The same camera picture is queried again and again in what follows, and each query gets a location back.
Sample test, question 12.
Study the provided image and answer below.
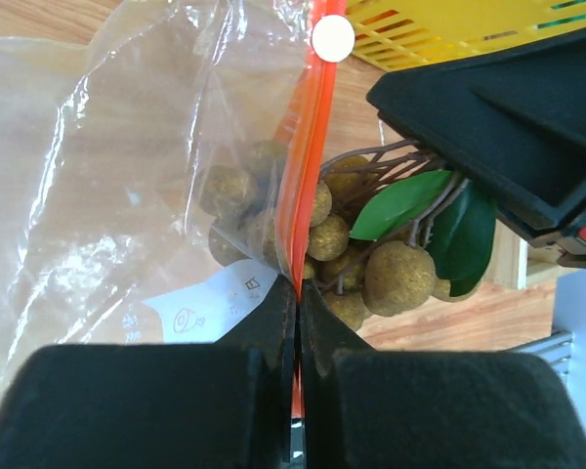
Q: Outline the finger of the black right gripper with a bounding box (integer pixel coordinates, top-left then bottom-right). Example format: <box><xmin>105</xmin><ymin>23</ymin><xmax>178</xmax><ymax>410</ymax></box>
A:
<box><xmin>366</xmin><ymin>27</ymin><xmax>586</xmax><ymax>269</ymax></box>

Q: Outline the brown longan bunch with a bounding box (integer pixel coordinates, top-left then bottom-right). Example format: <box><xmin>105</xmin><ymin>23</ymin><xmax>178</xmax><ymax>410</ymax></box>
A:
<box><xmin>196</xmin><ymin>140</ymin><xmax>497</xmax><ymax>329</ymax></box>

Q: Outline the yellow plastic basket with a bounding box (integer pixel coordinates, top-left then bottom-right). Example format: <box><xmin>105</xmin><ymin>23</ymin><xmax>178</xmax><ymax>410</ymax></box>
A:
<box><xmin>346</xmin><ymin>0</ymin><xmax>586</xmax><ymax>71</ymax></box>

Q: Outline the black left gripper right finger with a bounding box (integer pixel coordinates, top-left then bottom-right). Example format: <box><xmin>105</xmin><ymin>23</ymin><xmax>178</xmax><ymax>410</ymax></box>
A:
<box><xmin>298</xmin><ymin>281</ymin><xmax>586</xmax><ymax>468</ymax></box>

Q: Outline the clear zip top bag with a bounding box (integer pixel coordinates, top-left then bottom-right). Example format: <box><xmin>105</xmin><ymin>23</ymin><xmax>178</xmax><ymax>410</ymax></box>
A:
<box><xmin>0</xmin><ymin>1</ymin><xmax>354</xmax><ymax>406</ymax></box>

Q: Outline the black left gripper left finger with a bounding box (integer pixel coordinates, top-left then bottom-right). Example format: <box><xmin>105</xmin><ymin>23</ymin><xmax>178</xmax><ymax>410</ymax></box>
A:
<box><xmin>0</xmin><ymin>278</ymin><xmax>297</xmax><ymax>468</ymax></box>

